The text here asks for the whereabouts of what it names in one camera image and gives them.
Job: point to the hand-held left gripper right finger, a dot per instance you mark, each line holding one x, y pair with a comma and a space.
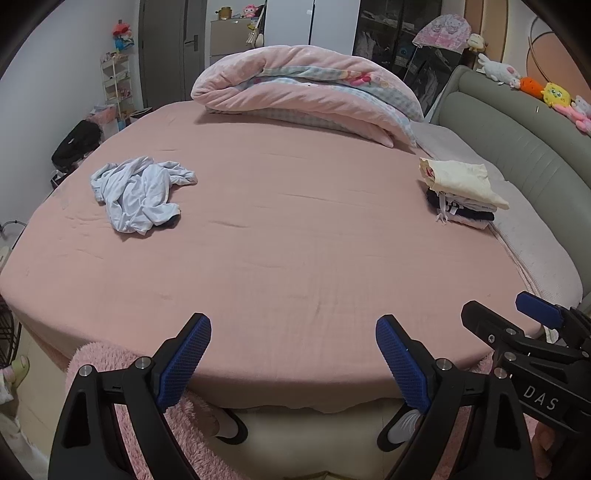
401, 364

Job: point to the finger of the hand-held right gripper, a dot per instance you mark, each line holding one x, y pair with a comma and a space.
540, 309
494, 323

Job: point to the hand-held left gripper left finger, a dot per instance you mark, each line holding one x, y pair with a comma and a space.
184, 360

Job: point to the light blue shirt navy trim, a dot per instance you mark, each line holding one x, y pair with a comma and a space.
134, 194

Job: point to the black shoe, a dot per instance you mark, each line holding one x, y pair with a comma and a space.
233, 429
392, 438

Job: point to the pink folded garment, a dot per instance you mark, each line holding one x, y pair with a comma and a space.
473, 225

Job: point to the navy folded garment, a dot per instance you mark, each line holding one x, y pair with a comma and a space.
475, 216

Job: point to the white folded garment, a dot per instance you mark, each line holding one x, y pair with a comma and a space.
466, 205

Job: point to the cream folded garment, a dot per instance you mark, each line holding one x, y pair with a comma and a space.
461, 180

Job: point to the pink bed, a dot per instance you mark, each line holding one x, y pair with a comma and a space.
300, 254

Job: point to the grey-green padded headboard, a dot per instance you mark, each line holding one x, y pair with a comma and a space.
531, 152

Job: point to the black fan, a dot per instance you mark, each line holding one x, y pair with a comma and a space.
8, 332

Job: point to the pink plush toy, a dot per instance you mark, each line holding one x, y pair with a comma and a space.
579, 113

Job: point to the yellow plush toy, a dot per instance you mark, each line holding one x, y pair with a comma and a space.
556, 94

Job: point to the black bag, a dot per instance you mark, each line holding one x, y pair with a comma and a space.
76, 143

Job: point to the white rabbit plush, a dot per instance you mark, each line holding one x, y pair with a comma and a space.
496, 69

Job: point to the pink storage box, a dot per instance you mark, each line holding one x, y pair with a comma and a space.
104, 117

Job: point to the monkey plush toy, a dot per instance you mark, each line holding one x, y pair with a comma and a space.
476, 42

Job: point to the pink folded quilt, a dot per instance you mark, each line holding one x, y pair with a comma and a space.
277, 99

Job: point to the white shelf rack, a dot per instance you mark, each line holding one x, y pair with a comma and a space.
115, 78

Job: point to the pink printed umbrella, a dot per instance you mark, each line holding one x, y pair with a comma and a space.
443, 30

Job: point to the dark glass wardrobe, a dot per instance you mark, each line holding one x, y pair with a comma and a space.
383, 37

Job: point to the grey door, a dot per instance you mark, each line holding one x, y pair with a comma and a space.
161, 46

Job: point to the beige cabinet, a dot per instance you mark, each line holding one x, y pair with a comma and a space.
226, 41

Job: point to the red-capped plush toy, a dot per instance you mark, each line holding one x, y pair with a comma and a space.
123, 34

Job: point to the white wardrobe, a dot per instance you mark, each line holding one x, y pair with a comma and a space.
332, 23

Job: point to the gold pot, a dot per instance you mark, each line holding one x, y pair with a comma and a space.
225, 13

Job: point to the small pink doll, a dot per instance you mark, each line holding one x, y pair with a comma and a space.
251, 11

